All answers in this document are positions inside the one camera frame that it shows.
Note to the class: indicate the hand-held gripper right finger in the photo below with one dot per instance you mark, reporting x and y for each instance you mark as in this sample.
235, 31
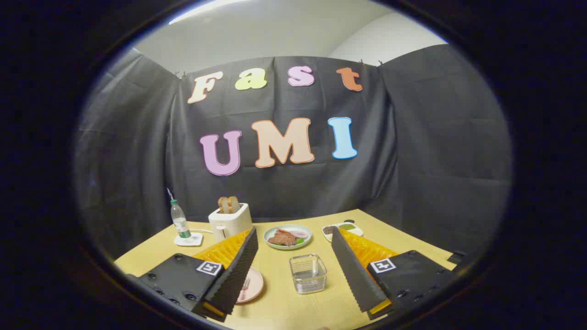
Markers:
355, 270

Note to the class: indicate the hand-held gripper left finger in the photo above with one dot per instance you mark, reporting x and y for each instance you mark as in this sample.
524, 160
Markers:
238, 270

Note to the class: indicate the pink round plate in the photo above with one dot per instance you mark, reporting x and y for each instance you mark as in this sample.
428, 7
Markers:
256, 286

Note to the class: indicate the white divided condiment tray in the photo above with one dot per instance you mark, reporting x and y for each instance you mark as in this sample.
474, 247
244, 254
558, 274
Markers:
355, 230

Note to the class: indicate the cream white toaster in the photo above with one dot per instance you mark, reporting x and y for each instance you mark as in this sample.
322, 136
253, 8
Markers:
234, 222

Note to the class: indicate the light green plate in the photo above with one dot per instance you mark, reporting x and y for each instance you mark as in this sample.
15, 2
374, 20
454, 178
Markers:
270, 233

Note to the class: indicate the white square coaster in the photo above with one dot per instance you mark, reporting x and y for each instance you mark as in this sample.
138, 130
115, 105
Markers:
196, 239

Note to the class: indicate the brown meat slice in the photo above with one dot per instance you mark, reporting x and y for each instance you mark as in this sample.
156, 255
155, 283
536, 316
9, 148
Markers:
280, 239

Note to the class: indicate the green lettuce leaf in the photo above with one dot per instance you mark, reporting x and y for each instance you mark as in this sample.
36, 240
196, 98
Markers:
300, 240

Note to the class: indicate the toasted bread slice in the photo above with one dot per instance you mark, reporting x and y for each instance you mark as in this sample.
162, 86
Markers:
234, 204
223, 205

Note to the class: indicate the pink ham slice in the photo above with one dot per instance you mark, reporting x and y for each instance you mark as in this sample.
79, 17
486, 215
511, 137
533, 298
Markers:
299, 233

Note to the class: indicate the clear plastic water bottle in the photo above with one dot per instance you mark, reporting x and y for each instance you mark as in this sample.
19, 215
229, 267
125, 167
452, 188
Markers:
180, 222

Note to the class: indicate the black backdrop cloth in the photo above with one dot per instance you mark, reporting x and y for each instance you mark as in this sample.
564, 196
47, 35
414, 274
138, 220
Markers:
412, 160

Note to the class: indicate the black metal frame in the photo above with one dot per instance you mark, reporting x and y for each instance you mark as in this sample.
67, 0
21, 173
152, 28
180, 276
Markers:
456, 257

